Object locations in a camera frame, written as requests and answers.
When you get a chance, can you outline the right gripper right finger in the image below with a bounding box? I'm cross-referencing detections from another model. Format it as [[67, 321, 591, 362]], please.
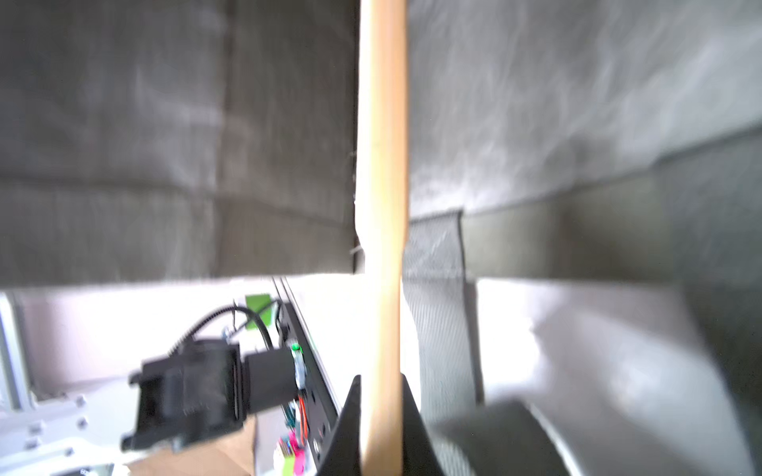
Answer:
[[402, 375, 445, 476]]

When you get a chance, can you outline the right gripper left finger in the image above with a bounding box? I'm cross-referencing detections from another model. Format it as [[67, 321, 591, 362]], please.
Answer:
[[317, 375, 361, 476]]

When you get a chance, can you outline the olive green tote bag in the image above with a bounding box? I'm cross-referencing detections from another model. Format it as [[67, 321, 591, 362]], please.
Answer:
[[1, 1, 761, 475]]

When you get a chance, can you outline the grey white folding fan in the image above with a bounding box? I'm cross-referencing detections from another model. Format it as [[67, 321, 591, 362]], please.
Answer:
[[355, 1, 409, 475]]

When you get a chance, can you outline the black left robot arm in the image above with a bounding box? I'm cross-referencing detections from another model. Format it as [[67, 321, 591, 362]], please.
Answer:
[[121, 339, 299, 452]]

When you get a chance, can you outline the brown cardboard box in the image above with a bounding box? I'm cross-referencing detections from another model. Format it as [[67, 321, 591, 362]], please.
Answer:
[[128, 416, 257, 475]]

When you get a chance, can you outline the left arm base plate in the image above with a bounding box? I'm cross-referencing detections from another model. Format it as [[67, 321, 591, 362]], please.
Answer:
[[273, 277, 341, 474]]

